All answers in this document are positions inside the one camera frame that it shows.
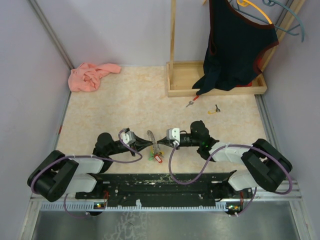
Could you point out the aluminium frame rail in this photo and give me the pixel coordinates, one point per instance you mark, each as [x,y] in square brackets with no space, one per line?
[286,189]

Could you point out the dark navy vest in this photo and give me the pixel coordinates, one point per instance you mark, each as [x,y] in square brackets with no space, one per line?
[235,47]

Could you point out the pink crumpled cloth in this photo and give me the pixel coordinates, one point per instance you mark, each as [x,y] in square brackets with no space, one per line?
[87,76]

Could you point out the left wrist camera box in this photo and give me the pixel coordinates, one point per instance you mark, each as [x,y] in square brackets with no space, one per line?
[127,137]

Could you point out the green key tag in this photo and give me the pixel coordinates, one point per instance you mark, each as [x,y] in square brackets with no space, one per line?
[151,156]

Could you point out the red key tag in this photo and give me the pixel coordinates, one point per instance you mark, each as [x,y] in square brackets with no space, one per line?
[158,159]

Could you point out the key with yellow tag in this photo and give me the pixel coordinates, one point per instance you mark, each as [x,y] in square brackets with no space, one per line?
[214,111]

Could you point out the key with red tag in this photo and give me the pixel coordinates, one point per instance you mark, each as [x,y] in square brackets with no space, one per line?
[192,101]

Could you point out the teal clothes hanger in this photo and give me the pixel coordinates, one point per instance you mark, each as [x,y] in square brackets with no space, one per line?
[288,22]

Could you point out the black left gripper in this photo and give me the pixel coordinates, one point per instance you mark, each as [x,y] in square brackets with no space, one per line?
[139,145]

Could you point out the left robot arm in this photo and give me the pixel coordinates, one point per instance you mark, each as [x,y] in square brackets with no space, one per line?
[61,174]

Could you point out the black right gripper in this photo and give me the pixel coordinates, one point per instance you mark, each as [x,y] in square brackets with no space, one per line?
[165,141]

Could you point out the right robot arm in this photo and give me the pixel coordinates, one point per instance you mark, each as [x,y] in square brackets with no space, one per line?
[265,166]

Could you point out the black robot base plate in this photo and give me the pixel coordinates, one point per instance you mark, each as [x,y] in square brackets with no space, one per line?
[160,190]

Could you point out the wooden clothes rack base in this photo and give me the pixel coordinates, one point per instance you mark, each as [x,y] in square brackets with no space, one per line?
[182,75]

